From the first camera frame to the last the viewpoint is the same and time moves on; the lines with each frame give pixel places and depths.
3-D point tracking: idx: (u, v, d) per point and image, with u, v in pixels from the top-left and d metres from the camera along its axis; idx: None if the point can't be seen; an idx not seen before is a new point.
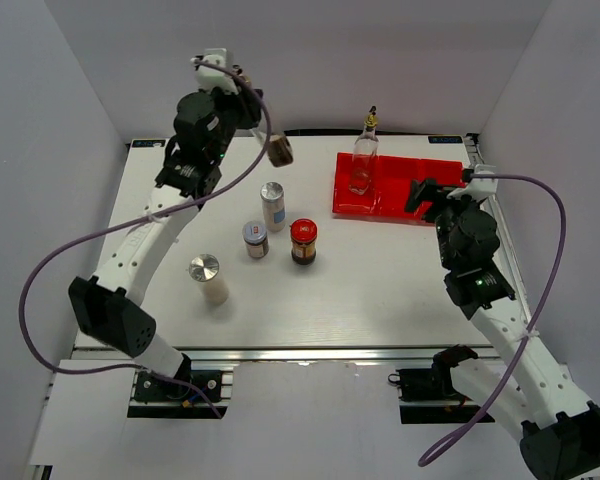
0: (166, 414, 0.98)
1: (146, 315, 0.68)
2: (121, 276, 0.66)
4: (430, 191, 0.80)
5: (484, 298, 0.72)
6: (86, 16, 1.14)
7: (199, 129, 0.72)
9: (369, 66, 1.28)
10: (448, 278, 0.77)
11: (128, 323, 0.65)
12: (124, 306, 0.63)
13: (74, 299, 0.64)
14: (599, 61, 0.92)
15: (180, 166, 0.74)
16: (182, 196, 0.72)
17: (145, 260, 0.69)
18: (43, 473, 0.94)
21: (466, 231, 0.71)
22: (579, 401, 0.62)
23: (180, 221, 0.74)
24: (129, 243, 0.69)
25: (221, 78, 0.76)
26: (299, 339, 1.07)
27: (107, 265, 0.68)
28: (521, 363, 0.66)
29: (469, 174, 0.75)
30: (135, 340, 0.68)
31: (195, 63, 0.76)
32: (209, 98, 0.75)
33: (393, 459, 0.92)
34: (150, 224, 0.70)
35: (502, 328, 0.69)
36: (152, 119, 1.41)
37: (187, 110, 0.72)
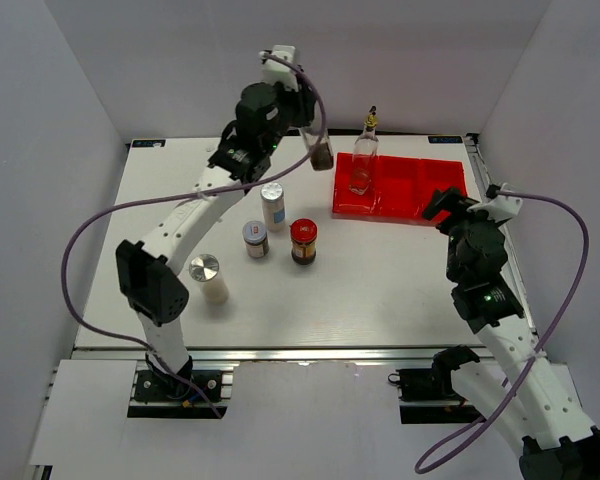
0: (166, 414, 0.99)
1: (183, 286, 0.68)
2: (165, 246, 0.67)
4: (452, 200, 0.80)
5: (491, 316, 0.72)
6: (85, 15, 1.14)
7: (259, 115, 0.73)
9: (369, 66, 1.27)
10: (455, 292, 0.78)
11: (166, 291, 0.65)
12: (164, 275, 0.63)
13: (118, 260, 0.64)
14: None
15: (233, 150, 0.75)
16: (231, 178, 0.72)
17: (189, 235, 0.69)
18: (43, 473, 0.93)
21: (473, 245, 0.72)
22: (584, 425, 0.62)
23: (225, 204, 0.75)
24: (175, 216, 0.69)
25: (286, 73, 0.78)
26: (299, 339, 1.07)
27: (153, 234, 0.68)
28: (527, 383, 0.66)
29: (494, 189, 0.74)
30: (169, 309, 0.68)
31: (264, 56, 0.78)
32: (272, 90, 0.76)
33: (393, 458, 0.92)
34: (197, 200, 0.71)
35: (509, 347, 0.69)
36: (152, 118, 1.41)
37: (251, 96, 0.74)
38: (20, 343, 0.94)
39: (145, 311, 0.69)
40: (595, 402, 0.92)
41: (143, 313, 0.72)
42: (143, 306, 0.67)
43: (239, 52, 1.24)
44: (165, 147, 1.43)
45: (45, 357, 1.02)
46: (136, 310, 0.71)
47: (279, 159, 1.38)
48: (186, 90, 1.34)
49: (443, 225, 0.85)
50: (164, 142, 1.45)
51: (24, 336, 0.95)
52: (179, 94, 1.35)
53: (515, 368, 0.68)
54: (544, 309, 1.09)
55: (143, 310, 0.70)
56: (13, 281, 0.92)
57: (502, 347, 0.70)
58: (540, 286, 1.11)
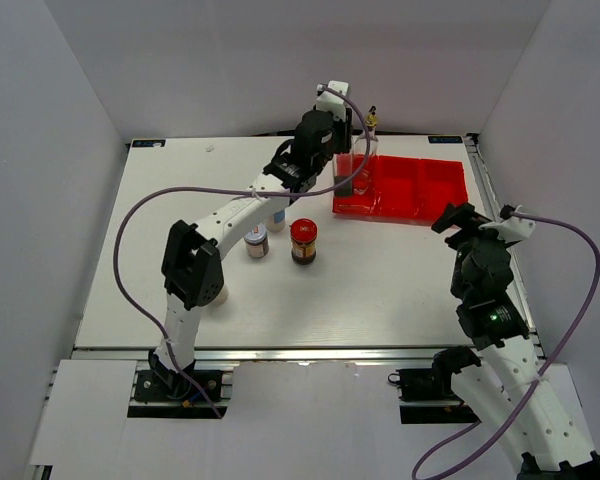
0: (166, 414, 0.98)
1: (220, 273, 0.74)
2: (215, 230, 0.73)
4: (465, 217, 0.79)
5: (496, 336, 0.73)
6: (85, 14, 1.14)
7: (315, 139, 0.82)
9: (370, 66, 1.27)
10: (461, 309, 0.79)
11: (209, 273, 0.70)
12: (212, 255, 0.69)
13: (172, 235, 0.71)
14: None
15: (286, 164, 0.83)
16: (282, 186, 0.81)
17: (238, 227, 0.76)
18: (43, 473, 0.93)
21: (479, 265, 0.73)
22: (583, 450, 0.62)
23: (272, 208, 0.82)
24: (230, 208, 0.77)
25: (339, 104, 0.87)
26: (299, 339, 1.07)
27: (207, 220, 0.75)
28: (529, 406, 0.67)
29: (507, 210, 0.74)
30: (204, 292, 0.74)
31: (321, 88, 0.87)
32: (329, 117, 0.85)
33: (393, 459, 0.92)
34: (251, 199, 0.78)
35: (513, 368, 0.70)
36: (152, 118, 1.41)
37: (311, 121, 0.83)
38: (20, 343, 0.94)
39: (180, 292, 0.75)
40: (594, 402, 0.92)
41: (175, 296, 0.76)
42: (181, 286, 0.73)
43: (240, 51, 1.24)
44: (165, 147, 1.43)
45: (46, 357, 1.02)
46: (170, 291, 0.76)
47: None
48: (186, 90, 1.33)
49: (451, 240, 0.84)
50: (164, 141, 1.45)
51: (24, 336, 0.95)
52: (179, 94, 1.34)
53: (518, 389, 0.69)
54: (544, 309, 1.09)
55: (177, 292, 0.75)
56: (13, 281, 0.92)
57: (506, 367, 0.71)
58: (540, 286, 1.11)
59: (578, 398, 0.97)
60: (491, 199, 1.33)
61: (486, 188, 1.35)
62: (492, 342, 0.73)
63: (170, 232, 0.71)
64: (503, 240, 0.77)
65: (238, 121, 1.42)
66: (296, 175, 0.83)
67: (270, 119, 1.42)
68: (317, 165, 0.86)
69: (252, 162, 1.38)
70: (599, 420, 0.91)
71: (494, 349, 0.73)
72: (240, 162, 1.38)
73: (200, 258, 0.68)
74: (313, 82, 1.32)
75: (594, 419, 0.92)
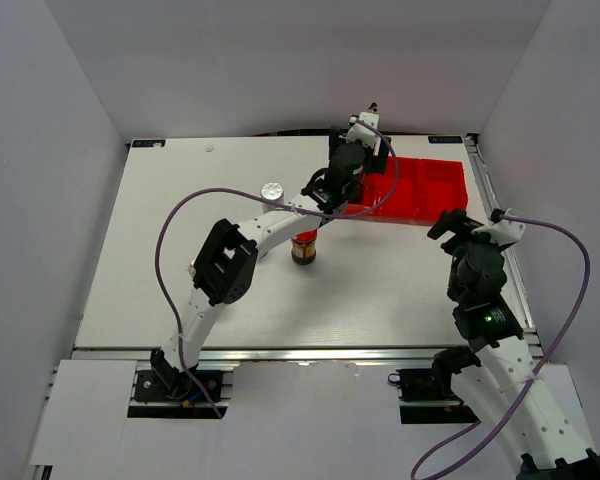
0: (166, 414, 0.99)
1: (249, 277, 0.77)
2: (256, 234, 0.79)
4: (458, 222, 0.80)
5: (491, 337, 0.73)
6: (86, 16, 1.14)
7: (348, 170, 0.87)
9: (370, 66, 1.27)
10: (456, 311, 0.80)
11: (242, 274, 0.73)
12: (249, 256, 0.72)
13: (215, 230, 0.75)
14: None
15: (320, 190, 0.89)
16: (317, 208, 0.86)
17: (275, 235, 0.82)
18: (43, 473, 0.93)
21: (473, 266, 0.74)
22: (580, 448, 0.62)
23: (305, 225, 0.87)
24: (270, 217, 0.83)
25: (370, 137, 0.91)
26: (299, 339, 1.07)
27: (248, 224, 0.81)
28: (526, 405, 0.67)
29: (499, 214, 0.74)
30: (230, 292, 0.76)
31: (353, 120, 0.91)
32: (361, 150, 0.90)
33: (393, 460, 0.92)
34: (289, 211, 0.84)
35: (508, 368, 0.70)
36: (152, 119, 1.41)
37: (350, 153, 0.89)
38: (20, 343, 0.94)
39: (209, 288, 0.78)
40: (594, 401, 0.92)
41: (202, 289, 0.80)
42: (210, 281, 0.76)
43: (240, 51, 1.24)
44: (165, 147, 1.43)
45: (46, 357, 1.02)
46: (200, 284, 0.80)
47: (279, 160, 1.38)
48: (185, 90, 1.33)
49: (446, 246, 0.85)
50: (164, 142, 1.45)
51: (24, 337, 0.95)
52: (179, 93, 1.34)
53: (512, 387, 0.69)
54: (545, 309, 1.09)
55: (204, 286, 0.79)
56: (13, 281, 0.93)
57: (502, 367, 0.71)
58: (539, 286, 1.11)
59: (578, 398, 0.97)
60: (491, 199, 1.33)
61: (486, 188, 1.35)
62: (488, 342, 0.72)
63: (214, 227, 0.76)
64: (496, 243, 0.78)
65: (238, 121, 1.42)
66: (330, 201, 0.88)
67: (270, 119, 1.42)
68: (349, 192, 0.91)
69: (252, 162, 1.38)
70: (598, 421, 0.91)
71: (488, 347, 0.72)
72: (241, 162, 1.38)
73: (239, 255, 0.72)
74: (314, 82, 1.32)
75: (594, 419, 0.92)
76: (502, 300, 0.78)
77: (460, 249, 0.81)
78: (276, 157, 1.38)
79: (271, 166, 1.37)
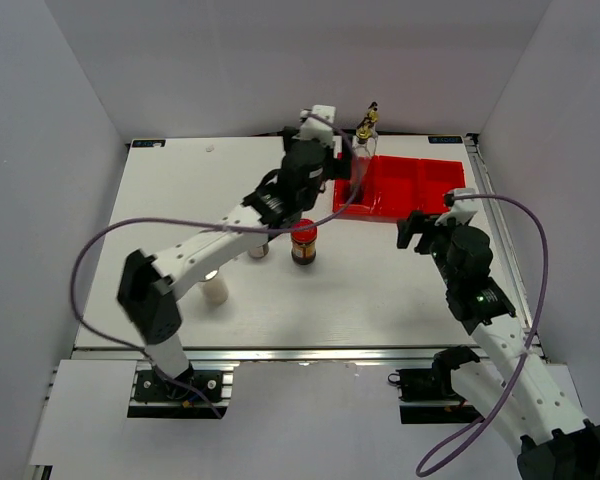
0: (166, 414, 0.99)
1: (173, 311, 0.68)
2: (175, 265, 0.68)
4: (419, 221, 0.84)
5: (484, 315, 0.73)
6: (86, 16, 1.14)
7: (303, 172, 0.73)
9: (369, 66, 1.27)
10: (448, 295, 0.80)
11: (159, 310, 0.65)
12: (162, 294, 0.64)
13: (127, 267, 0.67)
14: None
15: (268, 196, 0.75)
16: (258, 221, 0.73)
17: (202, 263, 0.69)
18: (43, 473, 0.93)
21: (459, 245, 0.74)
22: (577, 419, 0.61)
23: (246, 244, 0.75)
24: (196, 241, 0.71)
25: (326, 132, 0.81)
26: (298, 339, 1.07)
27: (169, 251, 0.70)
28: (520, 379, 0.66)
29: (451, 197, 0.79)
30: (156, 329, 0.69)
31: (305, 116, 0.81)
32: (319, 148, 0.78)
33: (393, 460, 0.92)
34: (221, 232, 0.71)
35: (502, 344, 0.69)
36: (152, 119, 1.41)
37: (307, 150, 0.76)
38: (20, 343, 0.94)
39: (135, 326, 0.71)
40: (594, 401, 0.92)
41: None
42: (133, 321, 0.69)
43: (240, 51, 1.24)
44: (165, 147, 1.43)
45: (46, 357, 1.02)
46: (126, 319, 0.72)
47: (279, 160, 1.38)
48: (185, 90, 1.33)
49: (420, 247, 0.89)
50: (164, 142, 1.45)
51: (24, 337, 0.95)
52: (179, 93, 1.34)
53: (505, 363, 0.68)
54: (545, 309, 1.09)
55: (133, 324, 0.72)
56: (12, 281, 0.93)
57: (495, 343, 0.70)
58: (540, 286, 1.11)
59: (579, 398, 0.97)
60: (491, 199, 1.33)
61: (486, 188, 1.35)
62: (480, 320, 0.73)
63: (126, 261, 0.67)
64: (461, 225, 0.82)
65: (238, 121, 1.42)
66: (279, 210, 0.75)
67: (270, 119, 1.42)
68: (303, 200, 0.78)
69: (252, 162, 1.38)
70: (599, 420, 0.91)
71: (481, 326, 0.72)
72: (241, 162, 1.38)
73: (152, 293, 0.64)
74: (314, 82, 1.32)
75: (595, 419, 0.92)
76: (493, 281, 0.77)
77: (434, 243, 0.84)
78: (276, 157, 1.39)
79: (271, 166, 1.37)
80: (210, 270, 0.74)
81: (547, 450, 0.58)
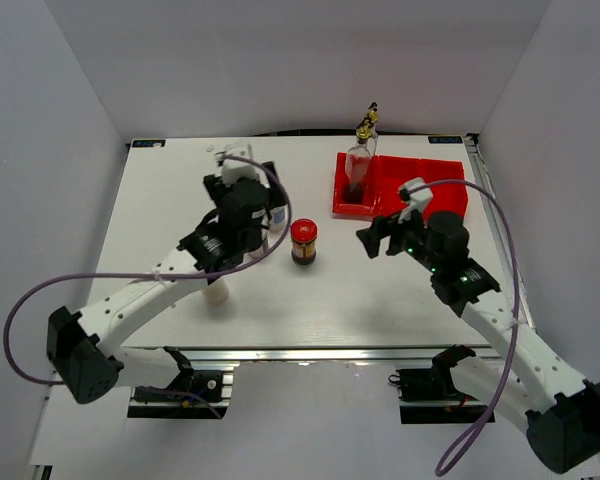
0: (166, 414, 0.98)
1: (108, 368, 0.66)
2: (102, 323, 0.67)
4: (384, 224, 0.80)
5: (471, 293, 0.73)
6: (85, 16, 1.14)
7: (245, 212, 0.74)
9: (369, 66, 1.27)
10: (433, 280, 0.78)
11: (86, 371, 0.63)
12: (86, 355, 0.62)
13: (50, 327, 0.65)
14: None
15: (207, 237, 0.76)
16: (195, 266, 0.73)
17: (132, 317, 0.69)
18: (43, 473, 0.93)
21: (438, 230, 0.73)
22: (575, 380, 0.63)
23: (187, 289, 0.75)
24: (124, 294, 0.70)
25: (245, 168, 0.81)
26: (299, 339, 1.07)
27: (96, 306, 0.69)
28: (516, 350, 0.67)
29: (406, 192, 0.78)
30: (88, 389, 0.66)
31: (220, 158, 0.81)
32: (257, 186, 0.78)
33: (393, 460, 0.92)
34: (152, 282, 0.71)
35: (492, 319, 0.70)
36: (153, 119, 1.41)
37: (242, 190, 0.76)
38: (20, 343, 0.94)
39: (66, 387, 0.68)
40: None
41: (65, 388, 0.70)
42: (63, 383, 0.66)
43: (240, 51, 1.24)
44: (165, 147, 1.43)
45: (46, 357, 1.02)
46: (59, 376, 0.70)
47: (279, 160, 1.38)
48: (185, 90, 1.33)
49: (390, 249, 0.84)
50: (164, 142, 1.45)
51: (23, 336, 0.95)
52: (179, 93, 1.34)
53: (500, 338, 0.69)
54: (545, 309, 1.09)
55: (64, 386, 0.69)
56: (12, 280, 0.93)
57: (485, 319, 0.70)
58: (540, 286, 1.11)
59: None
60: (491, 199, 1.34)
61: (486, 188, 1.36)
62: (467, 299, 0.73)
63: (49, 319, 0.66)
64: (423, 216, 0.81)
65: (238, 121, 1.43)
66: (219, 251, 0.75)
67: (270, 119, 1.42)
68: (244, 240, 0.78)
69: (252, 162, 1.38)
70: None
71: (469, 305, 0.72)
72: None
73: (75, 354, 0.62)
74: (314, 82, 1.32)
75: None
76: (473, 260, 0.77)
77: (406, 240, 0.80)
78: (276, 157, 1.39)
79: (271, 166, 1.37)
80: (143, 323, 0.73)
81: (555, 417, 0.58)
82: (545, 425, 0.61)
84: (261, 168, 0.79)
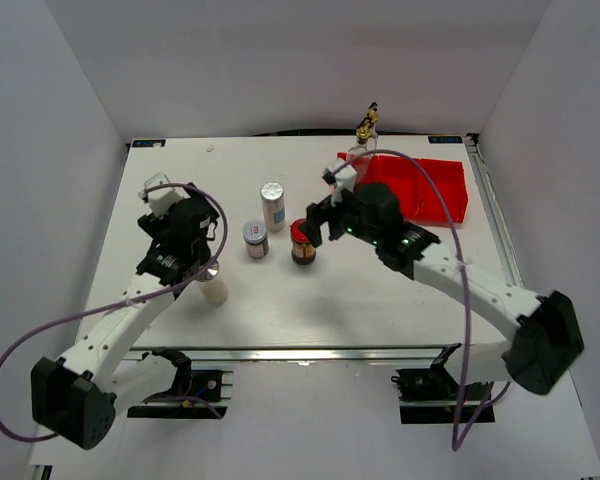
0: (167, 414, 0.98)
1: (105, 403, 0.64)
2: (90, 360, 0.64)
4: (319, 210, 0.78)
5: (416, 252, 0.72)
6: (85, 17, 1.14)
7: (194, 224, 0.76)
9: (369, 66, 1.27)
10: (377, 253, 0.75)
11: (90, 409, 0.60)
12: (87, 389, 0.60)
13: (36, 381, 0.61)
14: None
15: (162, 256, 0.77)
16: (160, 284, 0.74)
17: (117, 346, 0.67)
18: (43, 473, 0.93)
21: (366, 200, 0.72)
22: (530, 299, 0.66)
23: (157, 309, 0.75)
24: (102, 327, 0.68)
25: (170, 192, 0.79)
26: (298, 340, 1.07)
27: (77, 346, 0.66)
28: (471, 288, 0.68)
29: (329, 173, 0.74)
30: (91, 431, 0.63)
31: (142, 194, 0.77)
32: (196, 200, 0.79)
33: (393, 460, 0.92)
34: (125, 308, 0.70)
35: (441, 269, 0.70)
36: (153, 119, 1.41)
37: (183, 205, 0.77)
38: (20, 343, 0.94)
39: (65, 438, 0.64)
40: (594, 402, 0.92)
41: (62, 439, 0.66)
42: (62, 435, 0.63)
43: (240, 52, 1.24)
44: (165, 147, 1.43)
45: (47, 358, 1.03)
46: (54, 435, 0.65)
47: (279, 159, 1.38)
48: (185, 90, 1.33)
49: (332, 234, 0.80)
50: (164, 141, 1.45)
51: (24, 337, 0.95)
52: (179, 94, 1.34)
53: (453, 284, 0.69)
54: None
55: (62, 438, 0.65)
56: (13, 280, 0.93)
57: (434, 272, 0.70)
58: (539, 287, 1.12)
59: (579, 398, 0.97)
60: (491, 199, 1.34)
61: (486, 188, 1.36)
62: (412, 260, 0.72)
63: (31, 378, 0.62)
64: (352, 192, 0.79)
65: (238, 121, 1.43)
66: (177, 265, 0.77)
67: (270, 119, 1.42)
68: (197, 250, 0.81)
69: (252, 162, 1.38)
70: (598, 420, 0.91)
71: (415, 264, 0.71)
72: (241, 163, 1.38)
73: (74, 395, 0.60)
74: (314, 82, 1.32)
75: (595, 419, 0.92)
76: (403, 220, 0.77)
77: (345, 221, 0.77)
78: (277, 158, 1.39)
79: (271, 166, 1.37)
80: (127, 351, 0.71)
81: (521, 338, 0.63)
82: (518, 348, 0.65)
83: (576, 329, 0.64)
84: (187, 186, 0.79)
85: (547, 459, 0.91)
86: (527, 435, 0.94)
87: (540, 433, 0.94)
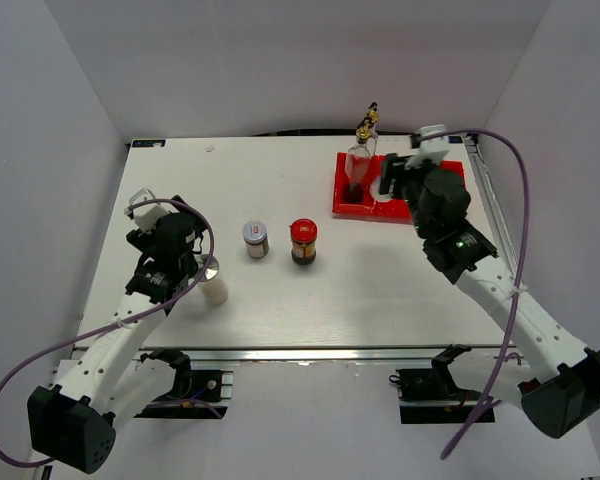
0: (166, 414, 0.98)
1: (106, 424, 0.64)
2: (86, 385, 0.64)
4: (389, 166, 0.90)
5: (468, 261, 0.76)
6: (85, 17, 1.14)
7: (180, 239, 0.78)
9: (369, 66, 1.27)
10: (427, 244, 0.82)
11: (90, 435, 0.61)
12: (87, 416, 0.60)
13: (32, 412, 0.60)
14: None
15: (150, 273, 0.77)
16: (150, 302, 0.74)
17: (113, 369, 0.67)
18: (43, 473, 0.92)
21: (436, 193, 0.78)
22: (576, 350, 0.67)
23: (148, 328, 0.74)
24: (95, 351, 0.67)
25: (155, 208, 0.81)
26: (298, 339, 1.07)
27: (72, 372, 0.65)
28: (517, 319, 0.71)
29: (418, 138, 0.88)
30: (93, 454, 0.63)
31: (128, 210, 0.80)
32: (182, 216, 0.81)
33: (393, 459, 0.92)
34: (117, 331, 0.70)
35: (491, 287, 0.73)
36: (153, 120, 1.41)
37: (168, 222, 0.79)
38: (21, 342, 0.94)
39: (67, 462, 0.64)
40: None
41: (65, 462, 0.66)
42: (66, 460, 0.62)
43: (240, 52, 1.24)
44: (165, 147, 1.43)
45: (48, 357, 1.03)
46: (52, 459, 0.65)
47: (279, 161, 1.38)
48: (185, 90, 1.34)
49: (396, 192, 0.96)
50: (164, 141, 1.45)
51: (24, 336, 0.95)
52: (179, 94, 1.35)
53: (500, 307, 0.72)
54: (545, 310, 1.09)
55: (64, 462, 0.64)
56: (13, 279, 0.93)
57: (484, 286, 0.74)
58: (539, 287, 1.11)
59: None
60: (491, 199, 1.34)
61: (486, 188, 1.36)
62: (464, 266, 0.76)
63: (28, 408, 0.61)
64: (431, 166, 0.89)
65: (238, 121, 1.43)
66: (165, 281, 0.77)
67: (270, 119, 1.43)
68: (187, 265, 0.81)
69: (252, 162, 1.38)
70: (598, 421, 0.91)
71: (465, 273, 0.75)
72: (240, 163, 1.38)
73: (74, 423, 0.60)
74: (313, 81, 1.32)
75: (594, 418, 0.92)
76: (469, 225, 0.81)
77: (406, 189, 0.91)
78: (277, 158, 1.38)
79: (271, 166, 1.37)
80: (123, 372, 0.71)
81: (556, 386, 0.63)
82: (546, 394, 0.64)
83: None
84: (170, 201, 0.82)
85: (547, 459, 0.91)
86: (527, 434, 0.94)
87: (540, 433, 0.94)
